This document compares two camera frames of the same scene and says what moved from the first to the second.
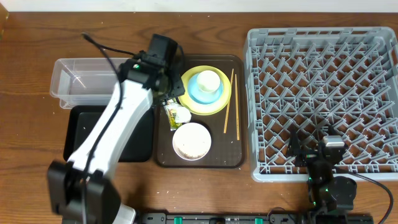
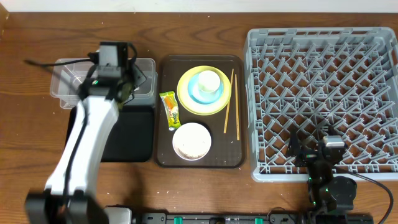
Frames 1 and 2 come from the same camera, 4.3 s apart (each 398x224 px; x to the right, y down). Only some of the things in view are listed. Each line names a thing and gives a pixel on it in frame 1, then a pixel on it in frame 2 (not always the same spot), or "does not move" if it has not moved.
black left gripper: [180, 90] -> [140, 77]
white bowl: [191, 141] does not move
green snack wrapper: [170, 108] does not move
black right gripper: [295, 149] does not move
